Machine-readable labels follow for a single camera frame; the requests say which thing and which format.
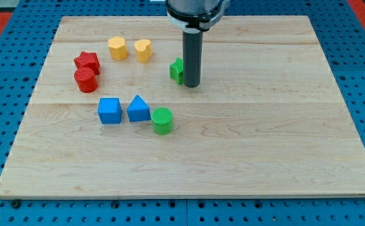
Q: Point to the red cylinder block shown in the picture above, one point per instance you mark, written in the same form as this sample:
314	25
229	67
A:
86	80

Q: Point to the yellow heart block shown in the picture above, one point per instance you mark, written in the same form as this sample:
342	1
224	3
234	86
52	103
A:
143	50

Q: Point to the green cylinder block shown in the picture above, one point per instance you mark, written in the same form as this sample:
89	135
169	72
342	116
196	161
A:
162	120

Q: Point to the blue cube block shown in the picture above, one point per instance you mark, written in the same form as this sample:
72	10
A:
109	110

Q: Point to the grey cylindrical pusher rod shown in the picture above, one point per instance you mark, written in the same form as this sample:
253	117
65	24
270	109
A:
192	54

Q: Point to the red star block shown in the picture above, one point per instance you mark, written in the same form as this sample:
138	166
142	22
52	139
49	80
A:
89	60

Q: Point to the blue triangle block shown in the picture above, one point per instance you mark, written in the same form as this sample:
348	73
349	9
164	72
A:
138	110

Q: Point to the yellow hexagon block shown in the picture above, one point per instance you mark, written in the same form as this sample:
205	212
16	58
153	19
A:
118	48

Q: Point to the wooden board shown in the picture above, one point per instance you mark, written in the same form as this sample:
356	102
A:
267	120

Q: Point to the green star block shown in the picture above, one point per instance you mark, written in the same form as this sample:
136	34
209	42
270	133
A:
176	71

